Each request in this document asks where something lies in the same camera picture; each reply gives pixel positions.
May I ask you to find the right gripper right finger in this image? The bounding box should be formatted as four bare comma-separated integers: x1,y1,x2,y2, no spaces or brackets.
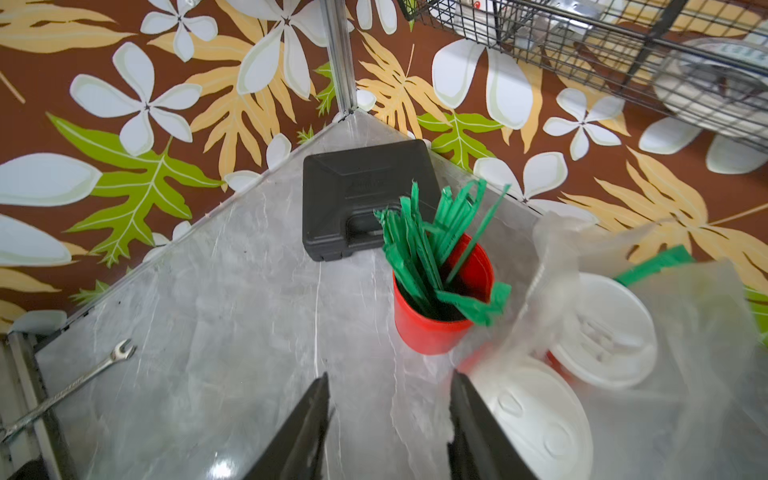
448,370,536,480

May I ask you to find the steel wrench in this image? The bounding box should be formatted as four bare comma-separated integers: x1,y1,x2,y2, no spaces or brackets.
1,339,137,443

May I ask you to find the black wire basket centre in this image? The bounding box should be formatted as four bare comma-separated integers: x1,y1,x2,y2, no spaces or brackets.
400,1,767,151

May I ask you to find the black plastic case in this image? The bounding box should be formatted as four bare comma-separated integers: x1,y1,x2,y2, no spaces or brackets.
302,140,440,262

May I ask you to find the green straw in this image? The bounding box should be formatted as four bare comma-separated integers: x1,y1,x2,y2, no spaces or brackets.
614,245,696,287

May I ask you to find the clear plastic carrier bag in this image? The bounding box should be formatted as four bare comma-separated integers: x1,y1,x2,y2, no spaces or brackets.
449,214,767,479

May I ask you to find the white lid cup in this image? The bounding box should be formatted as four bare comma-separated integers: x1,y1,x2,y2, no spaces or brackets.
469,357,594,479
550,272,658,390

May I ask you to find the red straw holder cup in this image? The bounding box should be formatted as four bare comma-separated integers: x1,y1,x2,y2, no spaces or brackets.
392,245,495,355

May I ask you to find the green wrapped straws bundle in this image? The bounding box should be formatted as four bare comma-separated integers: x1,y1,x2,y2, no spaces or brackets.
374,180,511,327

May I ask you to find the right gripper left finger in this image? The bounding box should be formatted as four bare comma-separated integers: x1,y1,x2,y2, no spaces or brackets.
244,373,332,480

